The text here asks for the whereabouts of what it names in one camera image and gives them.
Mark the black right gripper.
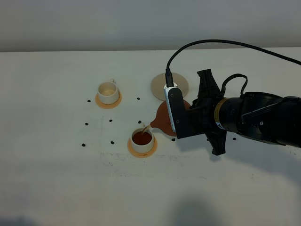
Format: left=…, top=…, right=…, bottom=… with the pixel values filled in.
left=189, top=69, right=227, bottom=155

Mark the brown clay teapot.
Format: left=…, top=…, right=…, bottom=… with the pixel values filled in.
left=150, top=101, right=176, bottom=137

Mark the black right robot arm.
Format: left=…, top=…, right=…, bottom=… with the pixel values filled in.
left=190, top=69, right=301, bottom=155

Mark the beige teapot saucer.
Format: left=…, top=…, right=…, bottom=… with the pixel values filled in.
left=150, top=73, right=189, bottom=101

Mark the near white teacup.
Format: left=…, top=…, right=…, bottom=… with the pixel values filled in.
left=130, top=125, right=155, bottom=154

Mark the white teacup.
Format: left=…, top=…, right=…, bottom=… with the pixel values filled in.
left=130, top=125, right=155, bottom=154
left=98, top=79, right=119, bottom=105

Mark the near orange coaster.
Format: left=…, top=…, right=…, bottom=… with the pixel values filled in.
left=127, top=137, right=158, bottom=158

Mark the orange coaster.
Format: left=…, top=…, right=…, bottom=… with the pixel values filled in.
left=127, top=137, right=158, bottom=158
left=95, top=91, right=122, bottom=109

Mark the far white teacup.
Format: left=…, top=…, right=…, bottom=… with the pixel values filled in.
left=98, top=79, right=119, bottom=105

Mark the far orange coaster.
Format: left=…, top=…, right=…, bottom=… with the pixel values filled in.
left=95, top=91, right=122, bottom=109

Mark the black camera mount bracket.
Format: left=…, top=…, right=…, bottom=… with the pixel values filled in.
left=168, top=88, right=206, bottom=139

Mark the grey depth camera bar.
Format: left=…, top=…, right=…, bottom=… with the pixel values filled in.
left=164, top=83, right=177, bottom=132

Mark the black camera cable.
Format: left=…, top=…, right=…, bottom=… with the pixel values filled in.
left=166, top=39, right=301, bottom=87

